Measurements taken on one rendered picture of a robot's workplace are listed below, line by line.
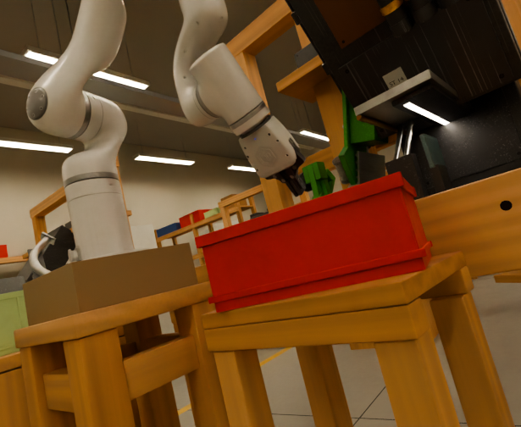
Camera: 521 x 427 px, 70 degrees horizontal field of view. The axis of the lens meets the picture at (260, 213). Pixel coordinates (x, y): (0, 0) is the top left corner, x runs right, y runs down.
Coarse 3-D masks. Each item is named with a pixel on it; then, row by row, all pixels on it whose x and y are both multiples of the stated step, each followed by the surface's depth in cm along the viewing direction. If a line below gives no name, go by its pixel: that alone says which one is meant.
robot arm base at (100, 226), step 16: (80, 192) 81; (96, 192) 81; (112, 192) 84; (80, 208) 80; (96, 208) 81; (112, 208) 82; (80, 224) 80; (96, 224) 80; (112, 224) 82; (128, 224) 87; (80, 240) 80; (96, 240) 79; (112, 240) 81; (128, 240) 84; (80, 256) 80; (96, 256) 79
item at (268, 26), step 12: (264, 12) 163; (276, 12) 159; (288, 12) 155; (252, 24) 168; (264, 24) 163; (276, 24) 160; (288, 24) 162; (240, 36) 173; (252, 36) 168; (264, 36) 167; (276, 36) 169; (240, 48) 174; (252, 48) 173
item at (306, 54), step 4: (308, 44) 141; (304, 48) 142; (308, 48) 141; (312, 48) 140; (300, 52) 144; (304, 52) 142; (308, 52) 141; (312, 52) 140; (316, 52) 139; (296, 56) 145; (300, 56) 144; (304, 56) 142; (308, 56) 141; (312, 56) 140; (296, 60) 145; (300, 60) 144; (304, 60) 143; (308, 60) 141; (300, 64) 144
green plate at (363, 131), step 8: (344, 96) 99; (344, 104) 99; (344, 112) 99; (352, 112) 99; (344, 120) 100; (352, 120) 99; (344, 128) 100; (352, 128) 99; (360, 128) 98; (368, 128) 97; (344, 136) 100; (352, 136) 100; (360, 136) 98; (368, 136) 97; (376, 136) 96; (344, 144) 100; (352, 144) 101; (360, 144) 102; (368, 144) 103; (376, 144) 104; (352, 152) 101
